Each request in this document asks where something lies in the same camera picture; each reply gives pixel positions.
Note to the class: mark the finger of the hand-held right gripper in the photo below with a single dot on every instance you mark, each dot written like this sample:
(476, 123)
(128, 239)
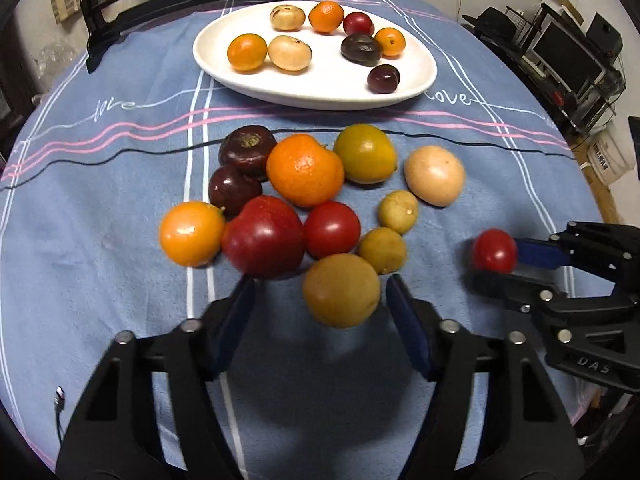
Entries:
(540, 255)
(505, 287)

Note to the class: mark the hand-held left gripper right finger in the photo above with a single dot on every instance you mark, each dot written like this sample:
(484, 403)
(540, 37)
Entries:
(410, 330)

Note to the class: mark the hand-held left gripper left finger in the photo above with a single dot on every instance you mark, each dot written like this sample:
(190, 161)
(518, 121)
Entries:
(235, 320)

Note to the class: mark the brown-yellow asian pear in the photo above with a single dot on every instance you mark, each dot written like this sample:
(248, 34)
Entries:
(341, 290)

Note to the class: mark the large red tomato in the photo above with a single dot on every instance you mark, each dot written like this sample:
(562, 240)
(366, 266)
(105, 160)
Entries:
(263, 244)

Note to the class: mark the olive yellow lime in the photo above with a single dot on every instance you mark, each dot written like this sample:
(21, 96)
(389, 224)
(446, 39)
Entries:
(382, 250)

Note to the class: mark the orange round tomato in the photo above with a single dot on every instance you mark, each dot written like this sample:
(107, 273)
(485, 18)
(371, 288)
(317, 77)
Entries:
(247, 52)
(192, 234)

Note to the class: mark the small yellow lime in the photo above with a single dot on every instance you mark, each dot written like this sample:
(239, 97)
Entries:
(398, 211)

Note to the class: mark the dark purple plum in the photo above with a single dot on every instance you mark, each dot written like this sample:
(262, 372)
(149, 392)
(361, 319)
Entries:
(383, 79)
(234, 191)

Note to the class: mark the large pale yellow plum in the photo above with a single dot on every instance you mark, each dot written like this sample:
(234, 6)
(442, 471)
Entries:
(435, 175)

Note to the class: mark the large orange mandarin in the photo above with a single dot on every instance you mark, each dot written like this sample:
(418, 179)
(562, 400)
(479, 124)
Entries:
(305, 170)

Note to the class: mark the small dark red fruit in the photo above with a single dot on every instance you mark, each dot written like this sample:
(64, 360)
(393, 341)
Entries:
(247, 146)

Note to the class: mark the yellow-green tomato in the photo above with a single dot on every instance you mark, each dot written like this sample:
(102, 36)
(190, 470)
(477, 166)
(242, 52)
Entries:
(365, 153)

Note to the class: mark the white plate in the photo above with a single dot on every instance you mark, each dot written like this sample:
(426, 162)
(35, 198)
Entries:
(320, 85)

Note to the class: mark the small orange tomato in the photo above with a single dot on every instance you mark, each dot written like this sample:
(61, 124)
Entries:
(389, 42)

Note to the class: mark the dark purple tomato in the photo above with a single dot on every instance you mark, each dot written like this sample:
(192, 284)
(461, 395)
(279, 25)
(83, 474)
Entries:
(361, 50)

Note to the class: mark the pale yellow spotted plum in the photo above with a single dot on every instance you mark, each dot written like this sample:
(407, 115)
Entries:
(287, 16)
(290, 52)

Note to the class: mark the red plum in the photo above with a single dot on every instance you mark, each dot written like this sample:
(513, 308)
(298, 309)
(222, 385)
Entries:
(358, 24)

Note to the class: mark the small orange mandarin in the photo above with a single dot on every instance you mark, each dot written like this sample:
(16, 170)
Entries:
(326, 16)

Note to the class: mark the white printed sack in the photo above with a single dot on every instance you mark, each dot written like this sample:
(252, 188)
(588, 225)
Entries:
(607, 157)

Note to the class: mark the blue striped tablecloth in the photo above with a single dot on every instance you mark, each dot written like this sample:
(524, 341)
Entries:
(100, 270)

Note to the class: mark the black desk rack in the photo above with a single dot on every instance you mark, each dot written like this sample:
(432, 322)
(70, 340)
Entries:
(550, 110)

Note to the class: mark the black monitor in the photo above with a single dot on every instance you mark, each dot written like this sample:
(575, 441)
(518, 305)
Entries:
(565, 55)

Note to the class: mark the black speaker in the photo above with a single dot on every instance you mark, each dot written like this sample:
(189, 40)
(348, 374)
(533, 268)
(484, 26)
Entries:
(602, 35)

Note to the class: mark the black hat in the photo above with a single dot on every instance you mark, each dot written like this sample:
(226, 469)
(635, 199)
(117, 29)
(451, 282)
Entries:
(492, 17)

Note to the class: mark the flat cardboard box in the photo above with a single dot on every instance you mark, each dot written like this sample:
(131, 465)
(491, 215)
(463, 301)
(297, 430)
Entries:
(562, 2)

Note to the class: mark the embroidered round screen stand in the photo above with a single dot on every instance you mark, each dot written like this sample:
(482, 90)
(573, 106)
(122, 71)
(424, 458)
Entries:
(100, 25)

